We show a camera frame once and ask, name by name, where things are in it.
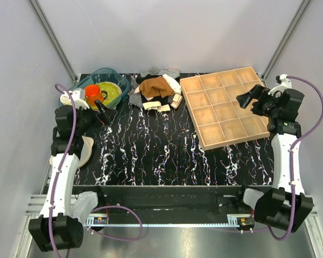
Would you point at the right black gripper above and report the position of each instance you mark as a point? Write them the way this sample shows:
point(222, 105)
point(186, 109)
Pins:
point(257, 92)

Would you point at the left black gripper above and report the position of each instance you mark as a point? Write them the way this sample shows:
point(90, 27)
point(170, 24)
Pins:
point(98, 122)

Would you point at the brown boxer underwear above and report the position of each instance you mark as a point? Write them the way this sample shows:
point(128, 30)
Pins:
point(155, 87)

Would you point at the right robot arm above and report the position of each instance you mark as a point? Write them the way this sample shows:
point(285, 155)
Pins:
point(285, 205)

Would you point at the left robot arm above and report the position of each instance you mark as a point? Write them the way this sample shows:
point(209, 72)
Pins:
point(60, 223)

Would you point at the striped grey underwear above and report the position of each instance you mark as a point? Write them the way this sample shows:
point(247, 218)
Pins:
point(136, 80)

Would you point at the cream white underwear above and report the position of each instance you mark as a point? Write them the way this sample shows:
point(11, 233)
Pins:
point(175, 86)

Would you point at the orange mug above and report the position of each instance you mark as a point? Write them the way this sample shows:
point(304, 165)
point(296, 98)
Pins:
point(94, 93)

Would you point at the yellow-green dotted plate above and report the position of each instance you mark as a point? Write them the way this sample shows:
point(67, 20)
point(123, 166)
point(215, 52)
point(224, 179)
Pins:
point(113, 97)

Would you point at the blue transparent plastic bin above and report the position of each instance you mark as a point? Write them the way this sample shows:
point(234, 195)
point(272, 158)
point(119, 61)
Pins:
point(104, 75)

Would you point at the cream yellow mug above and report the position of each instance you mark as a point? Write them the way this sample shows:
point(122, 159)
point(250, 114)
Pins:
point(65, 98)

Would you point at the wooden compartment tray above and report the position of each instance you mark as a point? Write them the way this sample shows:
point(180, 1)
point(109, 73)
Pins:
point(218, 119)

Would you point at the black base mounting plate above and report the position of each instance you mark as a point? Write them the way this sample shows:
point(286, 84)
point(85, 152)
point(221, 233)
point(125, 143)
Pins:
point(107, 193)

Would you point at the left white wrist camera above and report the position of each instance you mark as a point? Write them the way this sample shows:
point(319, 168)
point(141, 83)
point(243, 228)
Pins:
point(78, 96)

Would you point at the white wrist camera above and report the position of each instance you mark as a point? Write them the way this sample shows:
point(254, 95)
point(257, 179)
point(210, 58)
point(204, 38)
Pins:
point(283, 84)
point(78, 96)

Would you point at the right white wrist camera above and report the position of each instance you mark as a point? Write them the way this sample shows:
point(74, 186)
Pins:
point(283, 84)

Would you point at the aluminium front rail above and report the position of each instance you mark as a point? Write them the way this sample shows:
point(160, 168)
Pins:
point(188, 211)

